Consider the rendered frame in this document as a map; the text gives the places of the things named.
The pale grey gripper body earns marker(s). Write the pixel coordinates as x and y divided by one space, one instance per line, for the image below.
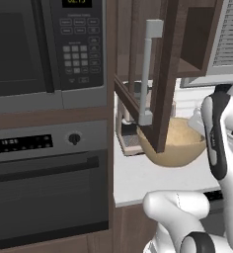
196 121

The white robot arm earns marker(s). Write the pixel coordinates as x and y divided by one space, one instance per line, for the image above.
226 184

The tan woven basket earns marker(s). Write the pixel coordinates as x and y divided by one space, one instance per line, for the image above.
181 148

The brown cabinet door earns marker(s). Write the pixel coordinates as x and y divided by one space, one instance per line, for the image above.
168 82

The brown base cabinet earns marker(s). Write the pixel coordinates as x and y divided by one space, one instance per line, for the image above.
131 227

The grey coffee machine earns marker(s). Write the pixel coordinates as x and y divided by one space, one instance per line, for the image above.
130 140

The grey appliance with black panel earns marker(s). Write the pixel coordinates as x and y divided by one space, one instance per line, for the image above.
214 206

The grey range hood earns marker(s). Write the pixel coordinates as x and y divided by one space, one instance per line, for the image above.
228 36

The black oven knob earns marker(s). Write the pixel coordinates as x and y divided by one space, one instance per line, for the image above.
74 138

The grey and black oven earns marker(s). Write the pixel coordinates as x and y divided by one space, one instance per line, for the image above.
39 197

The black and grey microwave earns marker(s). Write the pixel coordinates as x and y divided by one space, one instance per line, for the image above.
23 49

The brown wall cabinet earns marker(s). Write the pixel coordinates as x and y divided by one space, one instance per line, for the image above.
197 36

